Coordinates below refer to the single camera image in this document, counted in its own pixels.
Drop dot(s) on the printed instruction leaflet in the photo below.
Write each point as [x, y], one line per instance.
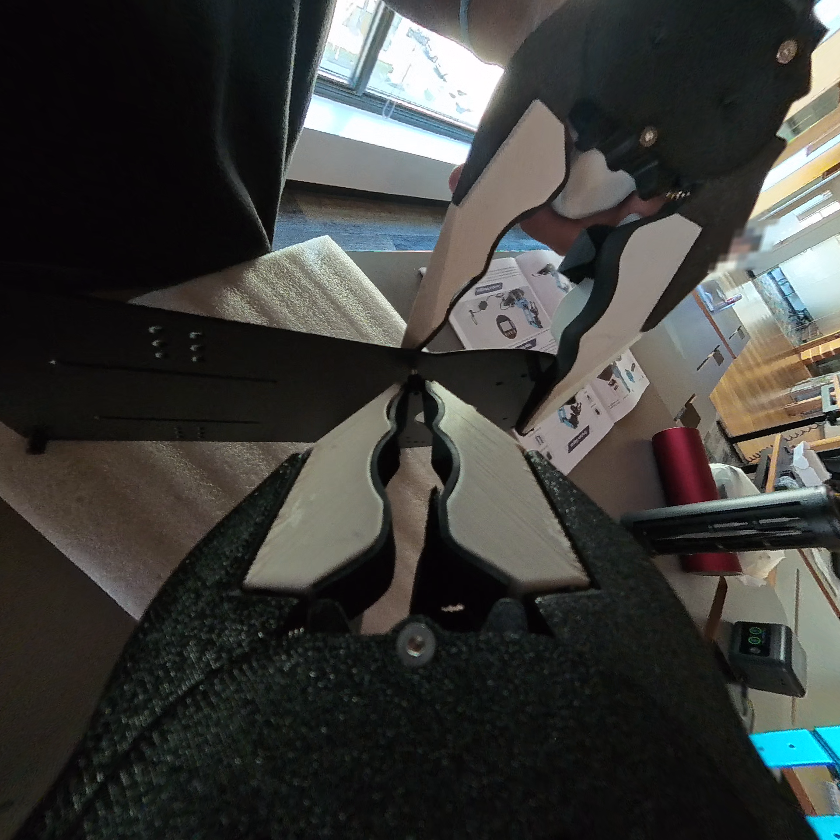
[590, 420]

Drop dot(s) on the person's left hand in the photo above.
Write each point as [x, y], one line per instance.
[558, 229]

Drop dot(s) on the dark teal object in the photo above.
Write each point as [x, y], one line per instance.
[722, 522]

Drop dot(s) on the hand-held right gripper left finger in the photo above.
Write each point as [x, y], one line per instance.
[315, 525]

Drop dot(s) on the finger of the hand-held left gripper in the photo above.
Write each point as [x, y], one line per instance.
[649, 275]
[499, 190]

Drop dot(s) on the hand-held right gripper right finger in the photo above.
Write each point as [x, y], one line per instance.
[512, 525]

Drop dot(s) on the white foam sheet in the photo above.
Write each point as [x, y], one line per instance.
[98, 512]

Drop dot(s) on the blue round metal part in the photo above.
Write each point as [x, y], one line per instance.
[787, 748]

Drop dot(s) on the black device green display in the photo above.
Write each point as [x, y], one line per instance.
[768, 656]

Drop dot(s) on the red metal cylinder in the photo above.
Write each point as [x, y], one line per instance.
[682, 472]

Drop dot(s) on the white crumpled tissue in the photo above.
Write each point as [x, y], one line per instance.
[728, 479]

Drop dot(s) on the window with grey frame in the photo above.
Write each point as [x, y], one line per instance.
[407, 59]

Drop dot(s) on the black metal chassis plate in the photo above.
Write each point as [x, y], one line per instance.
[295, 374]

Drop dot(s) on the wooden office shelving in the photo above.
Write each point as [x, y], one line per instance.
[774, 367]

